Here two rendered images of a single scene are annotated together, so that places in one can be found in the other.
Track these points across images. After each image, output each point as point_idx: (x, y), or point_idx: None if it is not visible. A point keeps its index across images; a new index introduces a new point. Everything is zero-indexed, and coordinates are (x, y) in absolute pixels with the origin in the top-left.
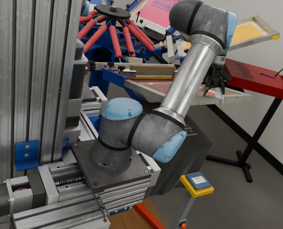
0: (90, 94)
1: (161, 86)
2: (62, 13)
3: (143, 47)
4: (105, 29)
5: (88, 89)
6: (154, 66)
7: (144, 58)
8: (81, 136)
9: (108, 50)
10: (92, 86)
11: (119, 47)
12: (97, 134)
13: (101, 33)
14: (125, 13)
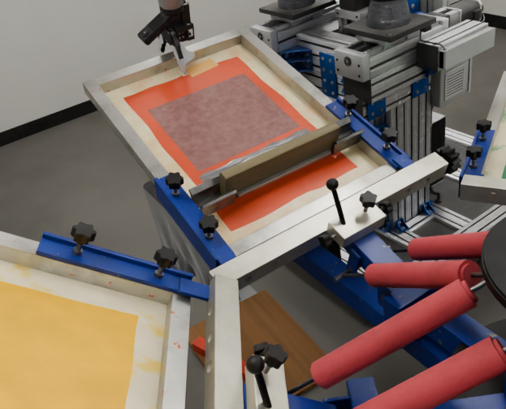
0: (352, 26)
1: (254, 131)
2: None
3: (330, 178)
4: None
5: (360, 28)
6: (279, 146)
7: (325, 234)
8: (340, 35)
9: None
10: (367, 53)
11: (431, 238)
12: (325, 40)
13: None
14: None
